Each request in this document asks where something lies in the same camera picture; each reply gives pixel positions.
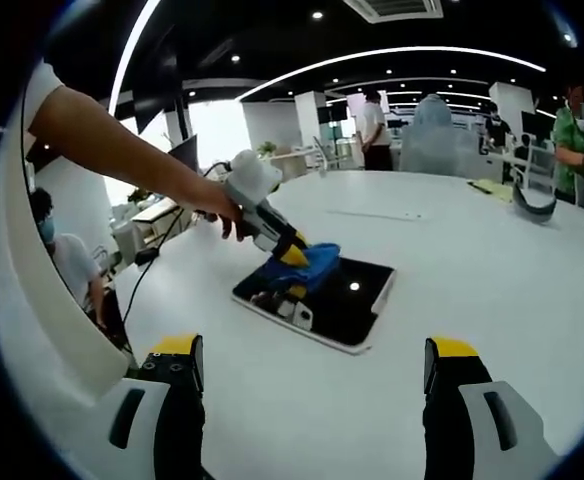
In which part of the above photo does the yellow sheet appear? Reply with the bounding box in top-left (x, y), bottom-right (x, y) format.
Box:
top-left (466, 178), bottom-right (514, 204)

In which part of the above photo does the ceiling air vent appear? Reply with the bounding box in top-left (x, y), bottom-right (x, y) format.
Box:
top-left (342, 0), bottom-right (444, 24)

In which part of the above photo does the black tablet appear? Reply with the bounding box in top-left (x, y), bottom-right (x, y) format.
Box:
top-left (231, 254), bottom-right (397, 356)

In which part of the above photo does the blue cleaning cloth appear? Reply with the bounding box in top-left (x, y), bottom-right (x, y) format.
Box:
top-left (264, 241), bottom-right (342, 296)

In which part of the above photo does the black curved band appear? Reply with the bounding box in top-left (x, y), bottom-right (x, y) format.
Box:
top-left (511, 182), bottom-right (558, 225)

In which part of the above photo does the curved ceiling light strip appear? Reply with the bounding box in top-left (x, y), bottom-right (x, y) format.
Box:
top-left (236, 46), bottom-right (548, 104)
top-left (107, 0), bottom-right (163, 114)

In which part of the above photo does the hanging black monitor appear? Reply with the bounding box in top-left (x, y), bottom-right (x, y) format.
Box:
top-left (131, 54), bottom-right (178, 135)

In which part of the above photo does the white office chair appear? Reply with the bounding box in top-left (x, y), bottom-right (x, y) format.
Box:
top-left (519, 144), bottom-right (556, 191)
top-left (313, 135), bottom-right (343, 171)

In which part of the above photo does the person's white shirt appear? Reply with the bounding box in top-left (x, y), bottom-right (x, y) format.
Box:
top-left (0, 59), bottom-right (129, 407)

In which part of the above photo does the dark screen on stand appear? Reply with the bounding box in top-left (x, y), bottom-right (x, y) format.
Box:
top-left (168, 134), bottom-right (199, 174)

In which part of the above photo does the grey mesh chair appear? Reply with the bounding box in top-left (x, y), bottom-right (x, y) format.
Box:
top-left (399, 124), bottom-right (481, 179)

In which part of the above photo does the person's left hand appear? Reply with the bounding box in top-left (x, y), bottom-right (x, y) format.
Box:
top-left (194, 187), bottom-right (247, 242)

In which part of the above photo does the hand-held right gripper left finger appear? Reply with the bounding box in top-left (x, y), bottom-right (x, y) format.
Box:
top-left (66, 333), bottom-right (207, 480)

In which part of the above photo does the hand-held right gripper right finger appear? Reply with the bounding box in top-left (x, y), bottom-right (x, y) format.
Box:
top-left (421, 336), bottom-right (561, 480)

